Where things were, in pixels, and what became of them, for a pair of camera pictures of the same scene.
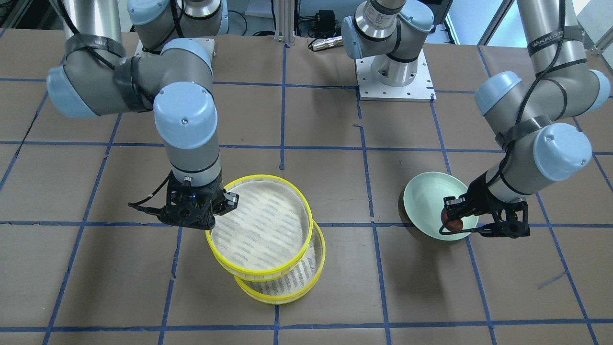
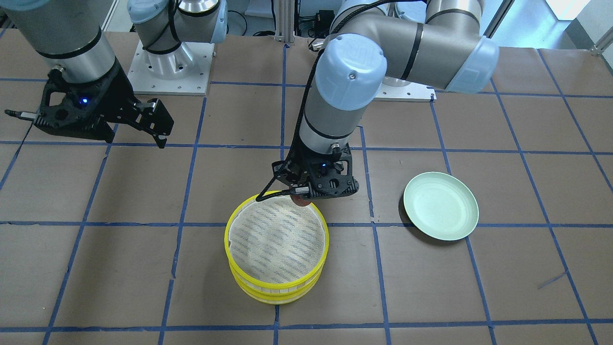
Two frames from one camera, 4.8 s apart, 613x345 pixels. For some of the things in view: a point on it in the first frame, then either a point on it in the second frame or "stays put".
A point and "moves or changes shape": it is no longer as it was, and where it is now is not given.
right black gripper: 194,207 to 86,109
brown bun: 452,224 to 300,200
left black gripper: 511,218 to 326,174
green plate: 424,200 stays put
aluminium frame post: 284,21 stays put
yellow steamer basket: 266,237 moves or changes shape
